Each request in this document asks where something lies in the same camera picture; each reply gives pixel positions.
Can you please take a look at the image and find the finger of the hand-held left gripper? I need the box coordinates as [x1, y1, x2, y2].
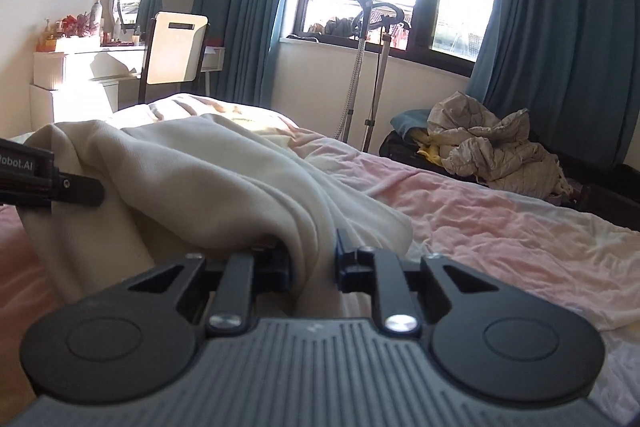
[52, 171, 106, 208]

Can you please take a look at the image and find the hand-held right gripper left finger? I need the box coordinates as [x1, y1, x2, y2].
[127, 244, 296, 336]

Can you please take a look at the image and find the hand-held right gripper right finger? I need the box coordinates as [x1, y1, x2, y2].
[334, 229, 502, 336]

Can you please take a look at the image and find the cream sweatshirt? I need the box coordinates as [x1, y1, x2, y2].
[22, 114, 414, 324]

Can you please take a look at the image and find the white dressing table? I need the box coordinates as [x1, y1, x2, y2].
[28, 44, 227, 130]

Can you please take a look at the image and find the yellow cloth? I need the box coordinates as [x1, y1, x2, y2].
[417, 139, 444, 164]

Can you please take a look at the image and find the teal pillow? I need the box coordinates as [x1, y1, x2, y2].
[390, 109, 437, 138]

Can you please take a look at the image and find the pastel bed sheet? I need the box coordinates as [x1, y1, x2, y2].
[0, 93, 640, 424]

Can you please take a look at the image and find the red ornament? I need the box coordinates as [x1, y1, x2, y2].
[59, 12, 101, 38]

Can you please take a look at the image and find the white backed chair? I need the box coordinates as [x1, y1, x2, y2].
[137, 11, 211, 106]

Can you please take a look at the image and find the garment steamer stand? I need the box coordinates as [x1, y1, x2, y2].
[334, 0, 412, 154]

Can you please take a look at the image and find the grey quilted blanket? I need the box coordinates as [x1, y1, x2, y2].
[427, 91, 572, 198]

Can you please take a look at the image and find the blue curtain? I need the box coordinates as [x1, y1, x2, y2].
[467, 0, 640, 170]
[192, 0, 312, 110]

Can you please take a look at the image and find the black sofa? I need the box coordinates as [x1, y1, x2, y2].
[378, 129, 640, 229]

